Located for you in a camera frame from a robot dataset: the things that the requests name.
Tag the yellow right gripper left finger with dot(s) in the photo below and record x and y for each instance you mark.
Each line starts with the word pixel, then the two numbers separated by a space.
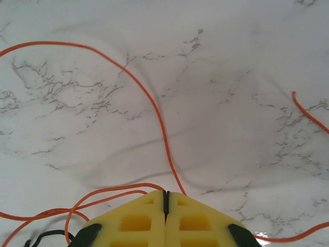
pixel 133 226

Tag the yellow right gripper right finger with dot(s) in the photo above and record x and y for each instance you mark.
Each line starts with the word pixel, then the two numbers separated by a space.
pixel 198 226

